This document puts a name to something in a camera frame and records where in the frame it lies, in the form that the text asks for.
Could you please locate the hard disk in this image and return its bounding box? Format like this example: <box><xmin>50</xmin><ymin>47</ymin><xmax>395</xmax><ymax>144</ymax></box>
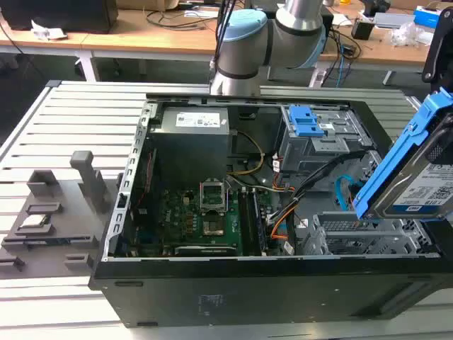
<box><xmin>352</xmin><ymin>88</ymin><xmax>453</xmax><ymax>222</ymax></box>

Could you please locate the disk bay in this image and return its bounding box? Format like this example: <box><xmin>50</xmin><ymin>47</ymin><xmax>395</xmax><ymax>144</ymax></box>
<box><xmin>303</xmin><ymin>211</ymin><xmax>440</xmax><ymax>256</ymax></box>

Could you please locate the RAM slot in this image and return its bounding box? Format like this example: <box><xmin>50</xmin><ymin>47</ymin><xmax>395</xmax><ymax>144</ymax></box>
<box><xmin>238</xmin><ymin>188</ymin><xmax>267</xmax><ymax>256</ymax></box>

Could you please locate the clear plastic bag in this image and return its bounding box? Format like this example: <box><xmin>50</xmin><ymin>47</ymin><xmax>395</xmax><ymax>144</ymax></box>
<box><xmin>389</xmin><ymin>21</ymin><xmax>435</xmax><ymax>47</ymax></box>

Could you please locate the blue cardboard box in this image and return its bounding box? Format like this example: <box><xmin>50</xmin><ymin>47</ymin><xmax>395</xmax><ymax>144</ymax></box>
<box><xmin>413</xmin><ymin>4</ymin><xmax>444</xmax><ymax>28</ymax></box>

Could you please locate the small black box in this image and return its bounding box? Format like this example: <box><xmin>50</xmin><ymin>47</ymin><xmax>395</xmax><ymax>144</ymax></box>
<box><xmin>351</xmin><ymin>18</ymin><xmax>377</xmax><ymax>40</ymax></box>

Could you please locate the blue drive carrier latch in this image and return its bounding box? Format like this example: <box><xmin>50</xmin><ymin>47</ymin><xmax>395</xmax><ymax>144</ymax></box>
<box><xmin>287</xmin><ymin>105</ymin><xmax>326</xmax><ymax>138</ymax></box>

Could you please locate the metal drive cage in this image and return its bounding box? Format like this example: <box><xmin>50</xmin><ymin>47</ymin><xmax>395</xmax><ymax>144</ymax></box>
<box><xmin>278</xmin><ymin>103</ymin><xmax>377</xmax><ymax>180</ymax></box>

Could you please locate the grey power supply unit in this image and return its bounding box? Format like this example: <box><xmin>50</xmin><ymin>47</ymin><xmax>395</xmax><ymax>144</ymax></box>
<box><xmin>147</xmin><ymin>106</ymin><xmax>231</xmax><ymax>180</ymax></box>

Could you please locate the CPU socket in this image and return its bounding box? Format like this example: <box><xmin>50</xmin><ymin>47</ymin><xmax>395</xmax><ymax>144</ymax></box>
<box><xmin>199</xmin><ymin>179</ymin><xmax>228</xmax><ymax>214</ymax></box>

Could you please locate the wooden desk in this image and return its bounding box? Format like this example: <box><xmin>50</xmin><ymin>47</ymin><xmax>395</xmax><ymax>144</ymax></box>
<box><xmin>0</xmin><ymin>0</ymin><xmax>453</xmax><ymax>86</ymax></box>

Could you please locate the green motherboard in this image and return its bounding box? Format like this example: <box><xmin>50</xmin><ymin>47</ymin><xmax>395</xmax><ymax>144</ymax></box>
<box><xmin>131</xmin><ymin>179</ymin><xmax>284</xmax><ymax>258</ymax></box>

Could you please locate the black open PC case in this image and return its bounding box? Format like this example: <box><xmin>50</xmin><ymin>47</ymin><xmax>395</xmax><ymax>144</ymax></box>
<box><xmin>87</xmin><ymin>92</ymin><xmax>453</xmax><ymax>329</ymax></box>

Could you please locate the large black box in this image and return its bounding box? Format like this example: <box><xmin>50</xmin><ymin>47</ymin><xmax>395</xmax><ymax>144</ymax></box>
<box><xmin>0</xmin><ymin>0</ymin><xmax>120</xmax><ymax>35</ymax></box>

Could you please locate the white crumpled paper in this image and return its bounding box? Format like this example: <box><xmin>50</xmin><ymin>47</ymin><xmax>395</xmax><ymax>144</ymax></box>
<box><xmin>30</xmin><ymin>19</ymin><xmax>69</xmax><ymax>40</ymax></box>

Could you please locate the grey parts rack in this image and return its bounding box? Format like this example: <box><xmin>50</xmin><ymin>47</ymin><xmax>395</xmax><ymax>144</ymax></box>
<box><xmin>0</xmin><ymin>149</ymin><xmax>124</xmax><ymax>281</ymax></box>

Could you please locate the silver CPU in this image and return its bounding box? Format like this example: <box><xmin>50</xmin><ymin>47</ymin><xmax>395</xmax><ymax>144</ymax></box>
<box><xmin>20</xmin><ymin>213</ymin><xmax>49</xmax><ymax>228</ymax></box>

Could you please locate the blue wire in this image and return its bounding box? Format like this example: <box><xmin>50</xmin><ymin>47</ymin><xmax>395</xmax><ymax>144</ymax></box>
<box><xmin>333</xmin><ymin>174</ymin><xmax>362</xmax><ymax>214</ymax></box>

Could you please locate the black wire bundle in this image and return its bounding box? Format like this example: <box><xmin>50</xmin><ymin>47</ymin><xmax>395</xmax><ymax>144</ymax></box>
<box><xmin>268</xmin><ymin>155</ymin><xmax>358</xmax><ymax>222</ymax></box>

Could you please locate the yellow wire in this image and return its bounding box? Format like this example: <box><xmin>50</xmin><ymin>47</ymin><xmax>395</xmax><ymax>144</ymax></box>
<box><xmin>226</xmin><ymin>130</ymin><xmax>265</xmax><ymax>175</ymax></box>

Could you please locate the orange wire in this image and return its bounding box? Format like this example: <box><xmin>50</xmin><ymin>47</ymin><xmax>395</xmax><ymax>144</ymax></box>
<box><xmin>270</xmin><ymin>210</ymin><xmax>297</xmax><ymax>242</ymax></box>

